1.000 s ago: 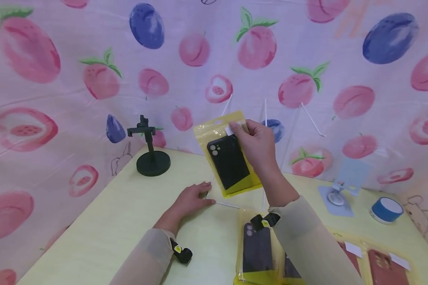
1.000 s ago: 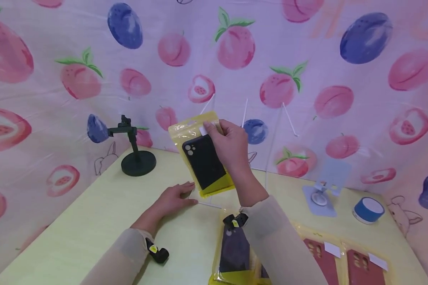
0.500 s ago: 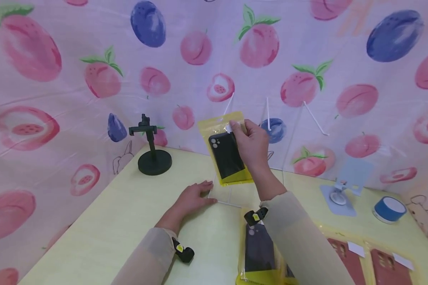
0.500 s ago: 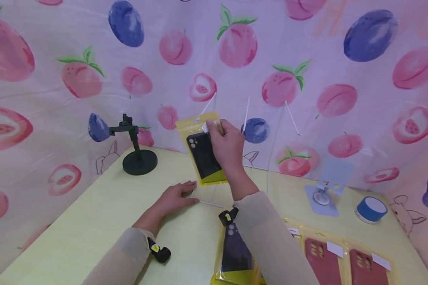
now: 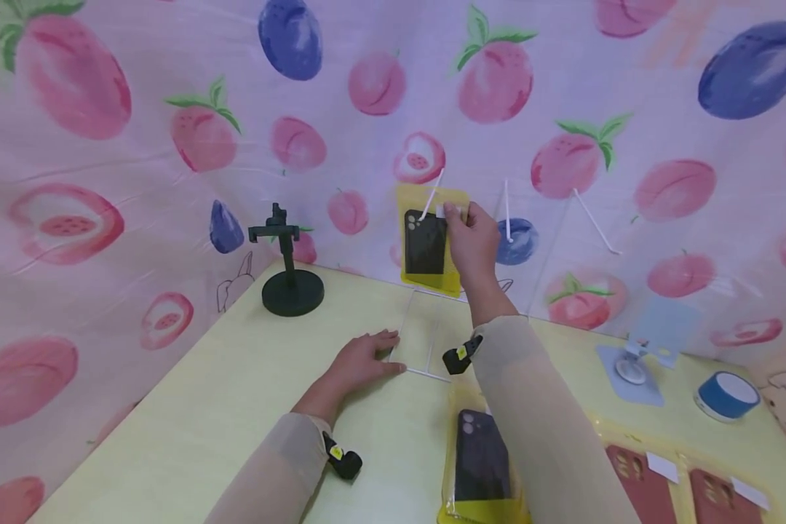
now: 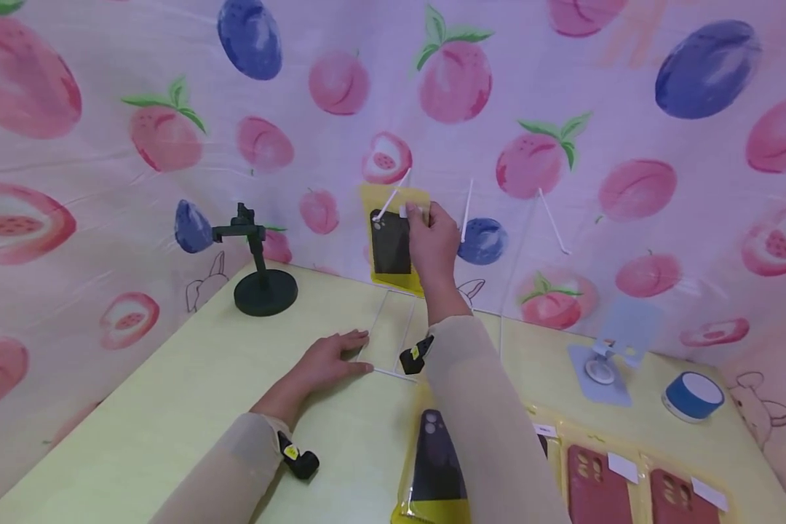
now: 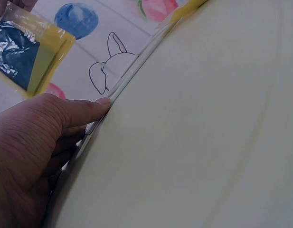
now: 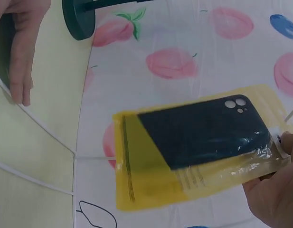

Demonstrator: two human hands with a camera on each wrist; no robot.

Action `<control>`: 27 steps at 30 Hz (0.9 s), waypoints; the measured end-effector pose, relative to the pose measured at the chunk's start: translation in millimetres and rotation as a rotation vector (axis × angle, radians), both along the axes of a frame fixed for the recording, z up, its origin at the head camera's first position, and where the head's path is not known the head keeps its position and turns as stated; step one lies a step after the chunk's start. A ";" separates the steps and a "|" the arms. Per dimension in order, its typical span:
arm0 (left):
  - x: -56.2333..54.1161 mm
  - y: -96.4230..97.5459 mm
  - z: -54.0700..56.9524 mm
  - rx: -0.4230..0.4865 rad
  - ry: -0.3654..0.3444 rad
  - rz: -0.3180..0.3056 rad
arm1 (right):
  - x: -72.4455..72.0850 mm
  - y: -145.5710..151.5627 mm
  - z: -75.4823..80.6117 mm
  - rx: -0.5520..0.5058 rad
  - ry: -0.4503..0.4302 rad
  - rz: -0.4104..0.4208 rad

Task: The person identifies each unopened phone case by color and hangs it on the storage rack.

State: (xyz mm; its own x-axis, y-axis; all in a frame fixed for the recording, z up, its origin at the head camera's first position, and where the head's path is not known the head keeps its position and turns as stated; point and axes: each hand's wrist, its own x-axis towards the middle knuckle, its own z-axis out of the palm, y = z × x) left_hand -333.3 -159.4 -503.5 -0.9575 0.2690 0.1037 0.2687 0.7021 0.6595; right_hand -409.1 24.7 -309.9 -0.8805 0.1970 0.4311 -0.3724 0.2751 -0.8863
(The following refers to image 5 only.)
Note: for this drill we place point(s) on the person's right fingers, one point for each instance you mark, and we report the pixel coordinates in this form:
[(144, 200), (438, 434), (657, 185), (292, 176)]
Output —
[(460, 218)]

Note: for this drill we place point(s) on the yellow packet black phone case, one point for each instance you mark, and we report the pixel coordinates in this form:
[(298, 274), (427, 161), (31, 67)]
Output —
[(426, 247), (481, 458)]

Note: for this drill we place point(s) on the person's right hand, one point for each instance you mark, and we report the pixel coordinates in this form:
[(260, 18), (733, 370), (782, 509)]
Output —
[(477, 244)]

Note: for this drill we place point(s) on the blue round speaker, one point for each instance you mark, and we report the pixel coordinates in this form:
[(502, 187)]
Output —
[(727, 397)]

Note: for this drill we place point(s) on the person's left forearm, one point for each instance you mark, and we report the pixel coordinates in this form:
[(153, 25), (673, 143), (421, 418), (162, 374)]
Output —
[(288, 458)]

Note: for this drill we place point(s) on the person's right forearm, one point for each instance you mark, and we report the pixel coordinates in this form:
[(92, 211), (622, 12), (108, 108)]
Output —
[(537, 422)]

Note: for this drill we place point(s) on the black wrist band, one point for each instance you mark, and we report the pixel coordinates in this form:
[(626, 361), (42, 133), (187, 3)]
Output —
[(462, 354), (342, 458)]

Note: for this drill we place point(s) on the person's left thumb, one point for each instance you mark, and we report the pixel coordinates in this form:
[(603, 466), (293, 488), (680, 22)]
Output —
[(390, 369)]

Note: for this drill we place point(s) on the person's left hand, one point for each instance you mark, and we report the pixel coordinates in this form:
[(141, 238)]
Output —
[(360, 360)]

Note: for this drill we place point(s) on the yellow packet red phone case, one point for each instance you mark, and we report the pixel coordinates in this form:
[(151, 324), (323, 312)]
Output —
[(720, 498), (642, 484)]

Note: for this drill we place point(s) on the clear acrylic display rack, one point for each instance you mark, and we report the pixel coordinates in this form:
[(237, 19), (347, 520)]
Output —
[(426, 335)]

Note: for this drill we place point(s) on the person's left fingers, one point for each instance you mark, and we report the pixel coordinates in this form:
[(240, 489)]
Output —
[(381, 338)]

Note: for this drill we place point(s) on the light blue phone stand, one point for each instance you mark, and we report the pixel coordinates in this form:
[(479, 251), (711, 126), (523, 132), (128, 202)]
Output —
[(655, 342)]

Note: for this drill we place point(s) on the black phone stand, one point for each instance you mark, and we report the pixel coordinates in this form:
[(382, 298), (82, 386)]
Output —
[(291, 287)]

